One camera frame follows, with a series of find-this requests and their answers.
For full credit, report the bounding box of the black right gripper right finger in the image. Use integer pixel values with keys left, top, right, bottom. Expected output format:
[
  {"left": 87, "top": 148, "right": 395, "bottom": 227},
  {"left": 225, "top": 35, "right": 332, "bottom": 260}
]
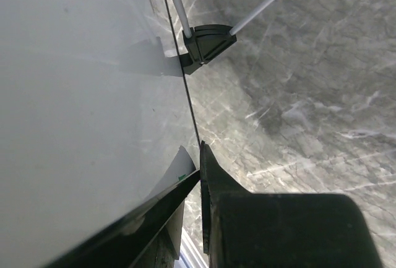
[{"left": 200, "top": 143, "right": 382, "bottom": 267}]

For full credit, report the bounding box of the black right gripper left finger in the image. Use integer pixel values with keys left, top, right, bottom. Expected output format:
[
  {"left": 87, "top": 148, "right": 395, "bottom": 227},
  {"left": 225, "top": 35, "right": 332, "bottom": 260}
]
[{"left": 46, "top": 170, "right": 200, "bottom": 267}]

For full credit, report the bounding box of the white whiteboard black frame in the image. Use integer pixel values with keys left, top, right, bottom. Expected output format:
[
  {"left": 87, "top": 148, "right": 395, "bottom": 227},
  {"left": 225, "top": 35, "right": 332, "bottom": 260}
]
[{"left": 1, "top": 0, "right": 198, "bottom": 267}]

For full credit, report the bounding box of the black whiteboard foot near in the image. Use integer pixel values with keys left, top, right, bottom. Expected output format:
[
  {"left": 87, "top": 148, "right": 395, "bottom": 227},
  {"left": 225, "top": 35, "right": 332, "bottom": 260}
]
[{"left": 179, "top": 24, "right": 237, "bottom": 75}]

